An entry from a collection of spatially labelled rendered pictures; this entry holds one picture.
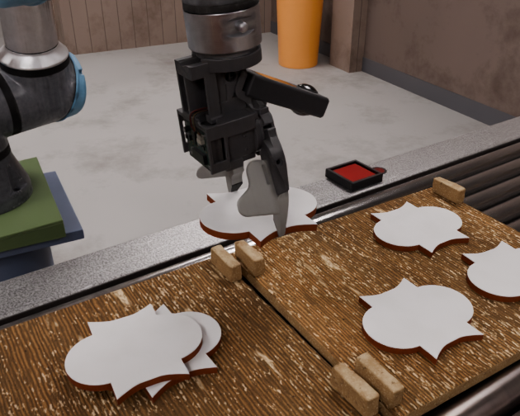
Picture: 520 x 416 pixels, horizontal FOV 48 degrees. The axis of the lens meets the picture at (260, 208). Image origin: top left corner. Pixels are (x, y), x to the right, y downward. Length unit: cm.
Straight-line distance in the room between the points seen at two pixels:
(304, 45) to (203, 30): 453
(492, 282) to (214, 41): 48
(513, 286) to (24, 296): 65
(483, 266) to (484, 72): 335
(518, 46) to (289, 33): 195
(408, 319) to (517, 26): 334
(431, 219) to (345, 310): 26
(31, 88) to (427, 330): 74
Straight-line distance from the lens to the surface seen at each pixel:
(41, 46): 106
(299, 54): 512
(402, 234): 89
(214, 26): 57
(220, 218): 68
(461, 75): 430
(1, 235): 105
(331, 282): 79
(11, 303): 85
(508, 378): 73
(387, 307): 75
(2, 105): 106
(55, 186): 124
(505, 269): 86
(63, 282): 87
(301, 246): 86
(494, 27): 408
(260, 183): 63
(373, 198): 104
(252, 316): 73
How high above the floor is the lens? 140
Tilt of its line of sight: 29 degrees down
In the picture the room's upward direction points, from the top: straight up
